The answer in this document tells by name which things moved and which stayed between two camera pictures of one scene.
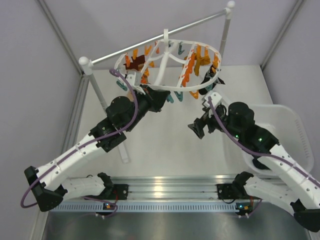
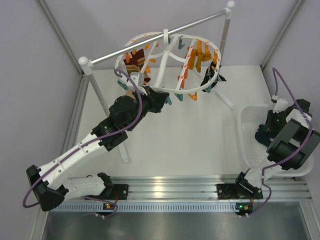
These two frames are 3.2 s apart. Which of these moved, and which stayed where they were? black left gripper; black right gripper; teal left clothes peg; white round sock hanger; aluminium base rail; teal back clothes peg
Moved: black right gripper; white round sock hanger; teal back clothes peg
Stayed: aluminium base rail; black left gripper; teal left clothes peg
